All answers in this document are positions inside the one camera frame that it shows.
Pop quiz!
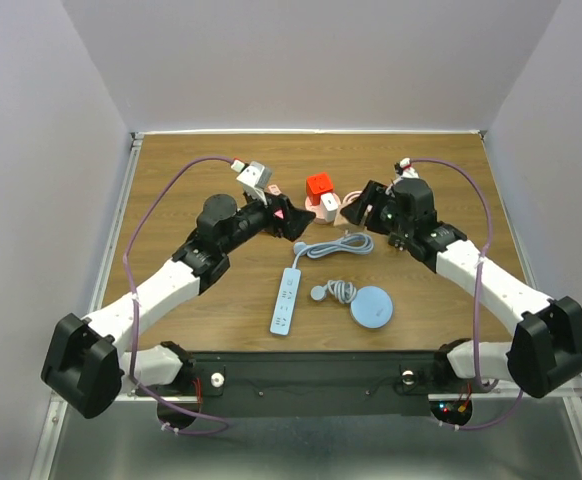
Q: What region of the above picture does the white charger adapter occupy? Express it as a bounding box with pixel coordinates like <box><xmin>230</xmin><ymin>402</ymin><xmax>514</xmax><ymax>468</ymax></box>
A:
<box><xmin>320</xmin><ymin>192</ymin><xmax>339</xmax><ymax>223</ymax></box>

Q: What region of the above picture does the small pink charger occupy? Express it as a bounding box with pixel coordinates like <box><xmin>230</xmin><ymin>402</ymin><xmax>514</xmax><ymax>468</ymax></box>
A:
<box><xmin>268</xmin><ymin>184</ymin><xmax>281</xmax><ymax>195</ymax></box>

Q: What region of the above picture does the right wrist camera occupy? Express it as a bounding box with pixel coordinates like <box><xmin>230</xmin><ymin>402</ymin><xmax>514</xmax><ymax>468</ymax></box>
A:
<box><xmin>393</xmin><ymin>158</ymin><xmax>419</xmax><ymax>183</ymax></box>

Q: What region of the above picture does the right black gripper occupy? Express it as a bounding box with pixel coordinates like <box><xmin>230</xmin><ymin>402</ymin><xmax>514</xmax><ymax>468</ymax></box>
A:
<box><xmin>338</xmin><ymin>180</ymin><xmax>412</xmax><ymax>239</ymax></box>

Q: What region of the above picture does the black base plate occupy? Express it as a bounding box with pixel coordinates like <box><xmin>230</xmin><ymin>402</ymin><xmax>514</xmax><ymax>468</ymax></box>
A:
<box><xmin>150</xmin><ymin>350</ymin><xmax>467</xmax><ymax>418</ymax></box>

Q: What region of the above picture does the dark green charger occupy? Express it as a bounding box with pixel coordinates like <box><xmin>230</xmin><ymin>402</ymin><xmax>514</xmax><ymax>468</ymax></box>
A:
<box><xmin>387</xmin><ymin>233</ymin><xmax>405</xmax><ymax>251</ymax></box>

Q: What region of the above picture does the red cube socket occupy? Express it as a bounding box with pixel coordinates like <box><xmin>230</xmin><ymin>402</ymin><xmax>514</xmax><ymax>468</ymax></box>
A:
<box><xmin>305</xmin><ymin>172</ymin><xmax>334</xmax><ymax>204</ymax></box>

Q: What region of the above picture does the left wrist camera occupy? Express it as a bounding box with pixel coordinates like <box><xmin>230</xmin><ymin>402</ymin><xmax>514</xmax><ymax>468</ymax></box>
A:
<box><xmin>231</xmin><ymin>159</ymin><xmax>272</xmax><ymax>202</ymax></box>

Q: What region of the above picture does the blue round socket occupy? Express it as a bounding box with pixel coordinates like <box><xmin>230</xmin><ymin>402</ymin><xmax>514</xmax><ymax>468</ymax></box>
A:
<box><xmin>310</xmin><ymin>280</ymin><xmax>393</xmax><ymax>330</ymax></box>

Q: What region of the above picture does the blue power strip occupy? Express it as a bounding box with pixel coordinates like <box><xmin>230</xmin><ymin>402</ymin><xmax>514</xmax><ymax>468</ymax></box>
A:
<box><xmin>269</xmin><ymin>268</ymin><xmax>301</xmax><ymax>336</ymax></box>

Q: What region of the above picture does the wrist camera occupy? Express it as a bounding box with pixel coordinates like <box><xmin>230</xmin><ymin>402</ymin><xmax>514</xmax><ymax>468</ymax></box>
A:
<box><xmin>231</xmin><ymin>159</ymin><xmax>272</xmax><ymax>202</ymax></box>
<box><xmin>393</xmin><ymin>158</ymin><xmax>419</xmax><ymax>183</ymax></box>

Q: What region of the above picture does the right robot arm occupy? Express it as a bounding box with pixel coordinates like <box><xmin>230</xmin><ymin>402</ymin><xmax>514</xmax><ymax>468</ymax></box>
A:
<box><xmin>341</xmin><ymin>178</ymin><xmax>582</xmax><ymax>398</ymax></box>

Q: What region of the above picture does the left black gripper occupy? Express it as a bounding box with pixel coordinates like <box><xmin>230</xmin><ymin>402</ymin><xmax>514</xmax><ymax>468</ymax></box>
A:
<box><xmin>220</xmin><ymin>188</ymin><xmax>316</xmax><ymax>255</ymax></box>

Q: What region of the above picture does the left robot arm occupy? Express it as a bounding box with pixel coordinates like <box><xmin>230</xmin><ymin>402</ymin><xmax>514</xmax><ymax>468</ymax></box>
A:
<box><xmin>41</xmin><ymin>194</ymin><xmax>315</xmax><ymax>419</ymax></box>

